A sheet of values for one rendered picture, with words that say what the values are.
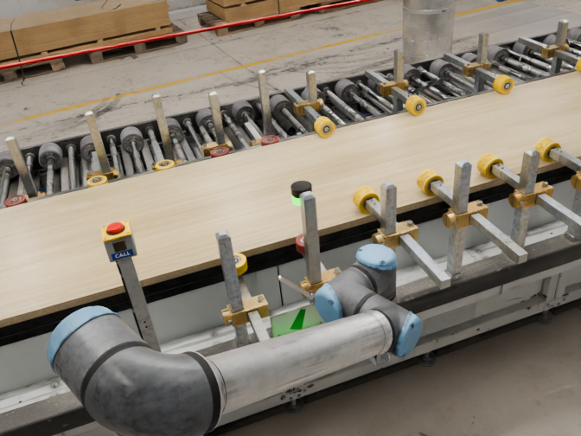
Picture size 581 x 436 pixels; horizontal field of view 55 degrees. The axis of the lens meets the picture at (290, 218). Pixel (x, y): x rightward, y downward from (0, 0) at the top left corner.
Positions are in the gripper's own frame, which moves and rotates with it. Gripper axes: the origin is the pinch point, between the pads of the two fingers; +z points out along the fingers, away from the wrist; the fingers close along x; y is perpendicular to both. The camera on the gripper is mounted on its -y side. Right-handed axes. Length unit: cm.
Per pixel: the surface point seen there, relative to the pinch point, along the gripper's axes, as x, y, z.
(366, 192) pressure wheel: 24, -54, -15
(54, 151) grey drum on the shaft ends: -82, -179, -1
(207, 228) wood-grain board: -29, -70, -7
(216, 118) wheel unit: -8, -139, -17
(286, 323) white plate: -15.2, -29.3, 7.3
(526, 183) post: 69, -30, -18
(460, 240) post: 46, -30, -4
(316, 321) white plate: -5.6, -29.3, 10.5
